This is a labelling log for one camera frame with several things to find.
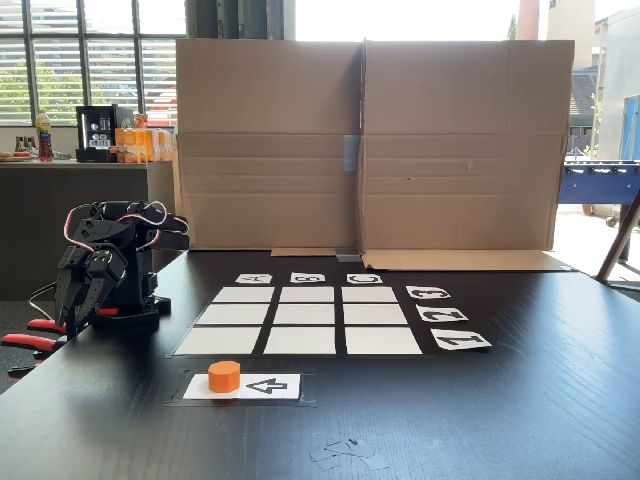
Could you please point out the paper sheet number 2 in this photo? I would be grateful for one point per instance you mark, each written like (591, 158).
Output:
(442, 314)

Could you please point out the paper sheet number 1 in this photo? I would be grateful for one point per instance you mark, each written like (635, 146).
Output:
(460, 340)

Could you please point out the blue foosball table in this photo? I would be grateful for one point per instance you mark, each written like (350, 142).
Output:
(595, 182)

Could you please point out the paper sheet number 3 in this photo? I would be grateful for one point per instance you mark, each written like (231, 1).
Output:
(428, 292)

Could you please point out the red black table clamp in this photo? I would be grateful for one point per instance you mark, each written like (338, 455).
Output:
(30, 342)

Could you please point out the small dark glass bottle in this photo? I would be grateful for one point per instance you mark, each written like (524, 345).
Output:
(31, 145)
(19, 145)

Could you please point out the white arrow paper sheet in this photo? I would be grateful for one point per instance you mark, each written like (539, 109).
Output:
(270, 386)

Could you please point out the yellow red drink bottle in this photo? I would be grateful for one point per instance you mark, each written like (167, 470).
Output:
(44, 135)

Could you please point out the plate with red food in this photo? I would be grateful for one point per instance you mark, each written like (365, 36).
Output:
(17, 155)

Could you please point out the small orange packet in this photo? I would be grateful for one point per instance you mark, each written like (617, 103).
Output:
(140, 121)

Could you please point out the brown cardboard panel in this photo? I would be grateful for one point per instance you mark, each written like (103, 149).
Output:
(465, 150)
(265, 150)

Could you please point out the grey tape on cardboard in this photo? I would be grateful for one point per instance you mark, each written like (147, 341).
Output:
(351, 152)

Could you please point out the black mini fridge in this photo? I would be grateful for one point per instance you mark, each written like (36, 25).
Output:
(97, 132)

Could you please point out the dark counter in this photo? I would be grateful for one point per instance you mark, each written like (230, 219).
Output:
(40, 225)

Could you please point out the slanted wooden leg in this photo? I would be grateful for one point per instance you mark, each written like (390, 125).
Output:
(620, 240)

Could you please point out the paper sheet letter A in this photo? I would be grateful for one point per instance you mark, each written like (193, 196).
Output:
(254, 278)

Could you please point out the clear tape scraps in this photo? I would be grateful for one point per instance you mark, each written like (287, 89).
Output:
(345, 452)

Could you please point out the nine-square white grid sheet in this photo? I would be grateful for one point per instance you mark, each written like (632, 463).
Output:
(305, 340)

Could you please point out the blue door panel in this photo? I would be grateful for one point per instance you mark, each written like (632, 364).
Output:
(631, 125)

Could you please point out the round orange token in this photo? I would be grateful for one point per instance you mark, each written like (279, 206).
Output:
(223, 377)

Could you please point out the paper sheet letter B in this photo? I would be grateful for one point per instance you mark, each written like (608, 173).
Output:
(307, 278)

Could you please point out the grey tape on table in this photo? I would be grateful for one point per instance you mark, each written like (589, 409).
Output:
(348, 258)

